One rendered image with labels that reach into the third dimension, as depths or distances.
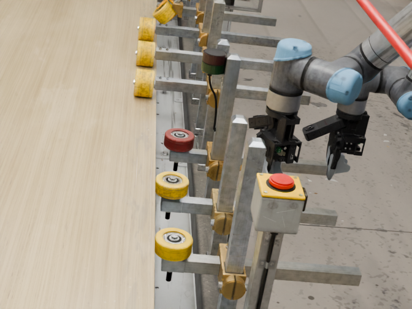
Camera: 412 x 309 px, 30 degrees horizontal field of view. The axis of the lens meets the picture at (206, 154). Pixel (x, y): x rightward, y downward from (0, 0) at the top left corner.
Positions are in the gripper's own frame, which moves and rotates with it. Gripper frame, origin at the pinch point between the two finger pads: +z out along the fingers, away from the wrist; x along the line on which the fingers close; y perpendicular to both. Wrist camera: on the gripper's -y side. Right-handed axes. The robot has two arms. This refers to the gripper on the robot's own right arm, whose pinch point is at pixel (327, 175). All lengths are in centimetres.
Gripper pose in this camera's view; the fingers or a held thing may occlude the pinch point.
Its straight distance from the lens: 216.8
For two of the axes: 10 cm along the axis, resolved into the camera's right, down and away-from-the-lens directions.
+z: -1.3, 8.8, 4.5
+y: 9.9, 0.9, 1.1
